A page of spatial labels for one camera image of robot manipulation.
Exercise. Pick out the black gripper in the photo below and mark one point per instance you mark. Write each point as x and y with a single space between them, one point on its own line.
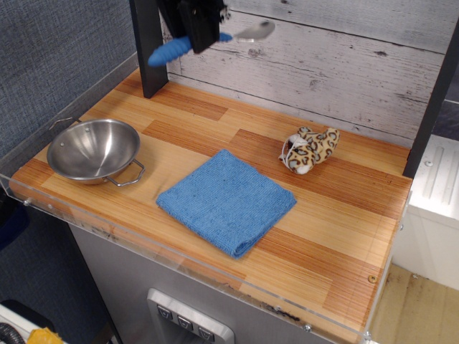
198 19

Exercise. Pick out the blue handled metal spoon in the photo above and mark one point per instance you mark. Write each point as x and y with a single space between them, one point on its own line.
178 47

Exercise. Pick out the stainless steel bowl with handles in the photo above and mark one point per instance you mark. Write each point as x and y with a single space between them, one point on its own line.
96 151

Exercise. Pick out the leopard print plush toy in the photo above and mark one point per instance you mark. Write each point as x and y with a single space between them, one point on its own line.
306 149

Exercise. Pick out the folded blue cloth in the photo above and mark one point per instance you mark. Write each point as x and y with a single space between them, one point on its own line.
228 203

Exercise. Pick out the silver cabinet with dispenser panel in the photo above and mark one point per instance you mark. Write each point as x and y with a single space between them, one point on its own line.
157 295

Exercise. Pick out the white side unit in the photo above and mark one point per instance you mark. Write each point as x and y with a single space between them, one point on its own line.
427 243

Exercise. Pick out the yellow tape object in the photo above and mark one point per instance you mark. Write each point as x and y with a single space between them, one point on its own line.
44 336

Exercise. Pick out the dark left vertical post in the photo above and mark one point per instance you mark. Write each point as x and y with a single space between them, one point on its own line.
148 36

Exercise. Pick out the dark vertical post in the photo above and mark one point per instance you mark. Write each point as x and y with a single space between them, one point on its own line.
434 105
148 36

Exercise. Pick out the dark right vertical post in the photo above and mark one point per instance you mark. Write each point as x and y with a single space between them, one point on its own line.
434 105

